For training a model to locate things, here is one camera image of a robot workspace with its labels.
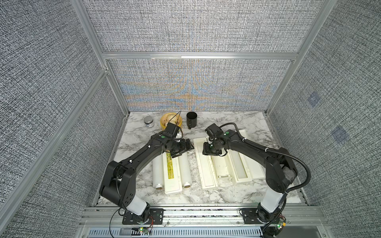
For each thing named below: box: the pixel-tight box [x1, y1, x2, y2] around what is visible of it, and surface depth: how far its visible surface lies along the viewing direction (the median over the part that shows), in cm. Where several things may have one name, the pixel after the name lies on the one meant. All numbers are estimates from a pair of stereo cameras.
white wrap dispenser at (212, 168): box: [192, 136, 235, 190], surface depth 89 cm
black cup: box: [186, 111, 198, 130], surface depth 108 cm
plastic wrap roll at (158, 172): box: [152, 153, 164, 190], surface depth 85 cm
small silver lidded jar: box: [143, 116, 155, 128], surface depth 110 cm
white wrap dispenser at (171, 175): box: [162, 151, 183, 195], surface depth 81 cm
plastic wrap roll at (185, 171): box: [178, 151, 192, 188], surface depth 85 cm
